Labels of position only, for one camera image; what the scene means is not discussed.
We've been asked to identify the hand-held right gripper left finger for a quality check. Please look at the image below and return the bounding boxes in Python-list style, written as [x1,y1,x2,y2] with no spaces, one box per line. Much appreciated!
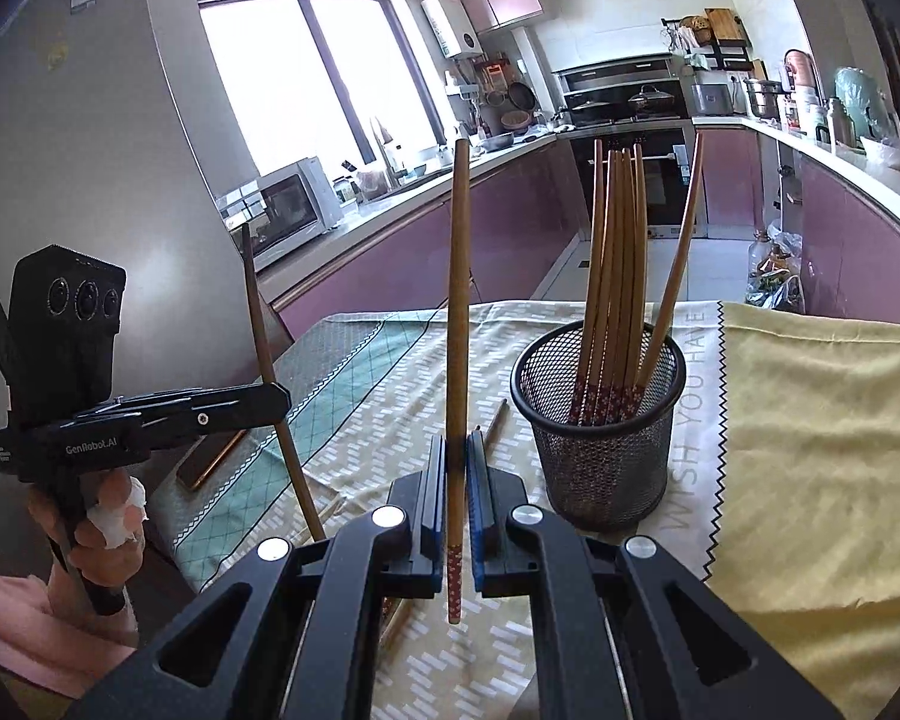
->
[105,436,449,720]

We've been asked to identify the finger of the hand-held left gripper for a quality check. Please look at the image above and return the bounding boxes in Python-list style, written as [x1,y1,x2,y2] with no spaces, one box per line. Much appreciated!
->
[75,385,220,422]
[148,381,291,441]

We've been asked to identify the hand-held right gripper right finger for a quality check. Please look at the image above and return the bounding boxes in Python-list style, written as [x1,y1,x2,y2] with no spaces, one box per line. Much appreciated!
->
[465,427,848,720]

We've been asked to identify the red-tipped wooden chopstick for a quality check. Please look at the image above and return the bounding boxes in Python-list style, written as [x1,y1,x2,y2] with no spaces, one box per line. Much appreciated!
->
[375,399,511,650]
[240,221,328,543]
[446,139,472,625]

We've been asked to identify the black mesh utensil holder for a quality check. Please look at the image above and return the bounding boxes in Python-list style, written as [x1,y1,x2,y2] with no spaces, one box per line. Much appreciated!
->
[511,319,685,533]

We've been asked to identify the bunch of wooden chopsticks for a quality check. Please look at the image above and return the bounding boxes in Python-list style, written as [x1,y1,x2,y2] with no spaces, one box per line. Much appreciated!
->
[570,131,704,427]

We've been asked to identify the person's left forearm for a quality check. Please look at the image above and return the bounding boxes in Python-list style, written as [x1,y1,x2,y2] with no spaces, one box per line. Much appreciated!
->
[0,555,143,695]

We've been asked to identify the person's left hand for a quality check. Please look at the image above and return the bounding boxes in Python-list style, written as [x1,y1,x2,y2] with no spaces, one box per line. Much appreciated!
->
[28,469,149,595]

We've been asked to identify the black smartphone orange case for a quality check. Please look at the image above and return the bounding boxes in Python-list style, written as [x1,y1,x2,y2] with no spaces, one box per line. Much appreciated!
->
[176,427,250,492]

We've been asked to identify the white tissue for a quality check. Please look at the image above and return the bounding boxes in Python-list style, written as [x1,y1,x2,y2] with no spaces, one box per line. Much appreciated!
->
[86,476,149,545]

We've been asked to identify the green beige patterned tablecloth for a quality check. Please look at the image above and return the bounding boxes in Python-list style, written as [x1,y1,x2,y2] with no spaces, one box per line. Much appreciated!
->
[146,298,725,720]

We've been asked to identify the grey refrigerator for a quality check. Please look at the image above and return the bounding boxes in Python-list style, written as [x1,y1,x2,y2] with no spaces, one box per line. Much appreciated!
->
[0,0,271,421]

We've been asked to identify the white microwave oven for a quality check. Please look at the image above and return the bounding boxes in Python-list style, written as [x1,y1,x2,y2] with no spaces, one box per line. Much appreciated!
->
[217,156,346,271]

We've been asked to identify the pink sink cabinet run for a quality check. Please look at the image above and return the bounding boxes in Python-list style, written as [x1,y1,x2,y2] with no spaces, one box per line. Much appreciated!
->
[259,131,593,346]

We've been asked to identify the steel sink faucet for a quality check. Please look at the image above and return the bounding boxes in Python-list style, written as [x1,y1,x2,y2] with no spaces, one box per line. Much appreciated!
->
[371,116,404,188]

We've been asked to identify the kitchen window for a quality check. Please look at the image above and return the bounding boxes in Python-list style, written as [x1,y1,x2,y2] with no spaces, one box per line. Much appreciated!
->
[195,0,451,200]

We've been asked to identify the yellow cloth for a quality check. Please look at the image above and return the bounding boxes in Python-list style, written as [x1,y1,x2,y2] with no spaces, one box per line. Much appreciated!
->
[701,300,900,720]

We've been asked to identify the plastic bags of vegetables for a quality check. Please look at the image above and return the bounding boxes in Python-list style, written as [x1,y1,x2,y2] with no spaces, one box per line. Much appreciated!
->
[746,221,805,312]

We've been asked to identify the black pot glass lid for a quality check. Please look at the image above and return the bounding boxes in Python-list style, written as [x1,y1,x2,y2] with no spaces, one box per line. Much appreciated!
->
[628,84,676,118]
[566,94,617,122]

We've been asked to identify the white gas water heater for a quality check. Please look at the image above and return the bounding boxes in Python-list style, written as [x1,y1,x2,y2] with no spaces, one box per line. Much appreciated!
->
[420,0,487,59]

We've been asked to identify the black integrated stove oven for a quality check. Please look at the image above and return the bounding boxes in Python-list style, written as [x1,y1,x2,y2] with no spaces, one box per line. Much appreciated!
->
[551,52,710,241]

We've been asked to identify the pink peninsula cabinet run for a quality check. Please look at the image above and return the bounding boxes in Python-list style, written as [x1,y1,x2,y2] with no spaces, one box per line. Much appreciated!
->
[694,114,900,331]

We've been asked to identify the steel stockpot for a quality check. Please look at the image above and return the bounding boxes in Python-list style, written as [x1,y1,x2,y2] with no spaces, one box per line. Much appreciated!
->
[744,77,787,119]

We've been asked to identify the steel thermos flask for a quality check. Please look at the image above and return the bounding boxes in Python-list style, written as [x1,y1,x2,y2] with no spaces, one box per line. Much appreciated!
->
[825,97,857,149]

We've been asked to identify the white bowl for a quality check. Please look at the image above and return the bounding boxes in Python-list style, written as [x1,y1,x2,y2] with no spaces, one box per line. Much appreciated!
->
[861,136,900,172]

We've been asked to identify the pink kettle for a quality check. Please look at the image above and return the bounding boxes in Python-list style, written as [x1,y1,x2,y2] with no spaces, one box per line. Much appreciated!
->
[784,49,818,110]

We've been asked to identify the wooden cutting board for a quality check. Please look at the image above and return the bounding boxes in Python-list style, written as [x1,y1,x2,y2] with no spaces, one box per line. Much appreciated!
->
[705,7,743,42]

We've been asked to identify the teal appliance under plastic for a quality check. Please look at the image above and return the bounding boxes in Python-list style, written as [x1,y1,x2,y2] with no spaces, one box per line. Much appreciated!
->
[832,66,900,151]

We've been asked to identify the black wall rack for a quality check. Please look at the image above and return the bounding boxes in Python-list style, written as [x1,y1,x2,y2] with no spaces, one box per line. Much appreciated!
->
[660,7,755,72]

